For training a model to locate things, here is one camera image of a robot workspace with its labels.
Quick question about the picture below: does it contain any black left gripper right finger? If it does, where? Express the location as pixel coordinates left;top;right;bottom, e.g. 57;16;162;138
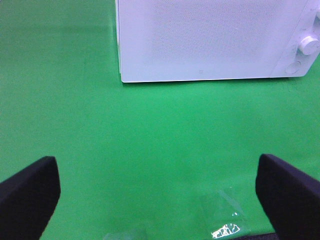
255;153;320;240

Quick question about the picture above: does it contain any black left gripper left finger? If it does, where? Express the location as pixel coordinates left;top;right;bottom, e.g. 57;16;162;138
0;156;61;240

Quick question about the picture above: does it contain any white microwave oven body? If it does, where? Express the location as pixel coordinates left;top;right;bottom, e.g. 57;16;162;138
115;0;320;84

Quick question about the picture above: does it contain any round door release button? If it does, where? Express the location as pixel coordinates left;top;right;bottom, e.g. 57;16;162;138
285;61;301;75

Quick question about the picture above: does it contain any white timer knob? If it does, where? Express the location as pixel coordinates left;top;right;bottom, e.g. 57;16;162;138
298;36;320;56

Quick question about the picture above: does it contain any white microwave door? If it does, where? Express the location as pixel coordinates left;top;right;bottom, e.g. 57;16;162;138
115;0;309;84

